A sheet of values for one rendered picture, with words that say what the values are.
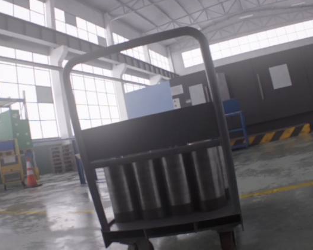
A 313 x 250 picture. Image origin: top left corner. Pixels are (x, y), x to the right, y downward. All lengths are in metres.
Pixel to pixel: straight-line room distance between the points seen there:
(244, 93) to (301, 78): 1.53
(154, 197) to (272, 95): 6.21
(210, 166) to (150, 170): 0.25
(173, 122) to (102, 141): 0.28
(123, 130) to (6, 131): 8.48
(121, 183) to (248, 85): 6.27
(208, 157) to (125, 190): 0.38
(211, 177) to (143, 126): 0.35
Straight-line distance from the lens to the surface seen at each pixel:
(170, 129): 1.05
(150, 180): 1.24
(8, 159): 7.61
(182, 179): 1.22
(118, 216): 1.32
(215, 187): 1.22
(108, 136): 1.11
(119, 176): 1.27
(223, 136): 1.04
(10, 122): 9.28
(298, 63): 7.42
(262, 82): 7.31
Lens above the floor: 0.59
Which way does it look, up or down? 4 degrees up
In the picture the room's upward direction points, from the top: 11 degrees counter-clockwise
